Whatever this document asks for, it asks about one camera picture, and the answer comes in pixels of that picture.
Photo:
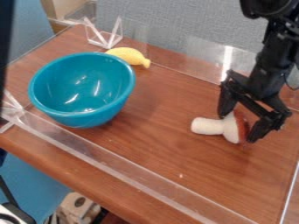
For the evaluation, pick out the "clear acrylic corner bracket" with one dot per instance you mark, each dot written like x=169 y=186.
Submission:
x=104 y=39

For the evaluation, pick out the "white block under table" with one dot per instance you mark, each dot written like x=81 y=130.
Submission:
x=76 y=210

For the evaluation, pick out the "yellow toy banana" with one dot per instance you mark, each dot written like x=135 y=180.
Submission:
x=131 y=56

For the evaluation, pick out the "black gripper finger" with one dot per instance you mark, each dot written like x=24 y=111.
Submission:
x=227 y=100
x=263 y=126

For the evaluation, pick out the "clear acrylic back barrier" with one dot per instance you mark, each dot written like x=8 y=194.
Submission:
x=180 y=84

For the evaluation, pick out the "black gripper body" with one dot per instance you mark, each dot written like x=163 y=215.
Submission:
x=258 y=93

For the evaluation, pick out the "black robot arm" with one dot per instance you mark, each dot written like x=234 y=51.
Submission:
x=279 y=55

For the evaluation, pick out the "clear acrylic left bracket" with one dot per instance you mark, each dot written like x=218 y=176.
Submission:
x=11 y=110

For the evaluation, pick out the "blue bowl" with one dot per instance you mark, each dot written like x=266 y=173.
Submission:
x=81 y=89

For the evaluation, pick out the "white brown toy mushroom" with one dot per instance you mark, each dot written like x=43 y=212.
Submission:
x=232 y=126

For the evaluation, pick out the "clear acrylic barrier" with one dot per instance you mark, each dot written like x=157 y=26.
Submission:
x=137 y=194
x=180 y=84

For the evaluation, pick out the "clear acrylic front barrier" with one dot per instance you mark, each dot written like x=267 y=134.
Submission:
x=137 y=194

